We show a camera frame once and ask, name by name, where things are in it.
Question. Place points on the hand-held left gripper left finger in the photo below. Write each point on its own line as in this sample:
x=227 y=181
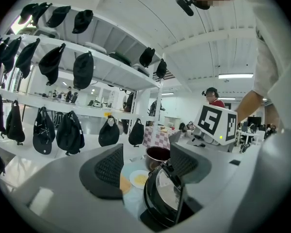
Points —
x=63 y=190

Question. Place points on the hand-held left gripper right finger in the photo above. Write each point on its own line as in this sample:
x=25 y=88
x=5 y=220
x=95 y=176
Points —
x=220 y=186

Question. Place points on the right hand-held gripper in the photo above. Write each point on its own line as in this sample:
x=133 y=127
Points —
x=213 y=122

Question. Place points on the steel black pressure cooker lid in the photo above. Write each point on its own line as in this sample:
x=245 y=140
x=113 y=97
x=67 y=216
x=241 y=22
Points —
x=165 y=190

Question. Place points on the person's right forearm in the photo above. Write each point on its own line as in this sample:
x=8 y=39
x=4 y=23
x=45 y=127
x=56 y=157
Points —
x=249 y=103

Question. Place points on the ceiling light tube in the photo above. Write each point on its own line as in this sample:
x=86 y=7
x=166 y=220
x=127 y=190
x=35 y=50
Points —
x=235 y=76

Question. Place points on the checkered cloth table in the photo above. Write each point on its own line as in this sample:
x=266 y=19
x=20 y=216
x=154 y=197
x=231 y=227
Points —
x=157 y=137

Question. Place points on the black inner pot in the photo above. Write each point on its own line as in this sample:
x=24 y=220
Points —
x=157 y=156

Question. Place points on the white round plate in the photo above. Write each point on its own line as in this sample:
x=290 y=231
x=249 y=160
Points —
x=132 y=178

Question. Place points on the small table with blue cloth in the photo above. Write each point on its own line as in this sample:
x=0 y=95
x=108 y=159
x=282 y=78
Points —
x=133 y=200

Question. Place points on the yellow corn kernels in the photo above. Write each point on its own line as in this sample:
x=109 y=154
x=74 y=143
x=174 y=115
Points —
x=140 y=179

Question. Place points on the yellow shelf label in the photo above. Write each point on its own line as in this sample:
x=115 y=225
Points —
x=108 y=114

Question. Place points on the person's beige shirt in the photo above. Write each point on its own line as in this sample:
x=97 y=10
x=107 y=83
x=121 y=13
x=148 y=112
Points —
x=269 y=45

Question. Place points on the white shelf unit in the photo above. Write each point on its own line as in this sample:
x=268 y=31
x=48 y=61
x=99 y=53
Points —
x=116 y=69

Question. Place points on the black head-worn camera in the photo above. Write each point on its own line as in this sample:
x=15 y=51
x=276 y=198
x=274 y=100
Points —
x=185 y=5

